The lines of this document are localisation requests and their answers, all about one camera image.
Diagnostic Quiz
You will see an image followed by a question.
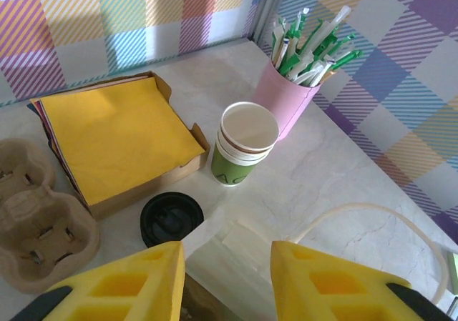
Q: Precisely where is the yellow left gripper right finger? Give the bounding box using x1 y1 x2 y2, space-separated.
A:
270 240 455 321

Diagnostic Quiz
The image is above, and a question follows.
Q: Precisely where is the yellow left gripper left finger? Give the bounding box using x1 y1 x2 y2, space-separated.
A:
9 240 187 321

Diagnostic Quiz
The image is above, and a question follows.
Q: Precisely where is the white LOVE LIFE paper bag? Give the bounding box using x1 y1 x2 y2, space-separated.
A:
180 202 451 321

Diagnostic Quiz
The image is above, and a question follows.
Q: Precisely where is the black plastic cup lid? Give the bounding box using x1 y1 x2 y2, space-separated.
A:
139 191 205 250

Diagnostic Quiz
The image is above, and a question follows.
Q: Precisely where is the green printed paper cup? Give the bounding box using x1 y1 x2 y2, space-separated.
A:
210 140 276 188

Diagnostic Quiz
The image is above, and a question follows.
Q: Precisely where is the brown pulp cup carrier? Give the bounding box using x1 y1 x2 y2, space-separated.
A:
0 137 102 295

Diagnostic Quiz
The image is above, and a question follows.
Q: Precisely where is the yellow paper napkin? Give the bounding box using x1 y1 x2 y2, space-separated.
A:
39 76 203 207

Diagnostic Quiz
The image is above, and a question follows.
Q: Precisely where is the white nested paper cup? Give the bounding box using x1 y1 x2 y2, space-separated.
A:
220 101 281 154

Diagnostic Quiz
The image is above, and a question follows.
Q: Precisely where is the light green paper napkin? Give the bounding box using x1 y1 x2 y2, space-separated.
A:
447 252 458 302

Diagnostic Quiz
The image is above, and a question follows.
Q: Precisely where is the pink cylindrical straw holder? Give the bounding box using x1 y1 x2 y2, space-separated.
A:
250 58 321 142

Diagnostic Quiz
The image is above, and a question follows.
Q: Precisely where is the multicoloured paper napkin stack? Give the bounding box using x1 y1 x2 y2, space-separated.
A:
28 97 90 207

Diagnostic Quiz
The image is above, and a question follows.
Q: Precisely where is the green white wrapped straw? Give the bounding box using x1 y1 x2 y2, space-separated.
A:
311 33 357 68
271 17 287 66
314 49 363 77
286 8 311 68
291 65 325 86

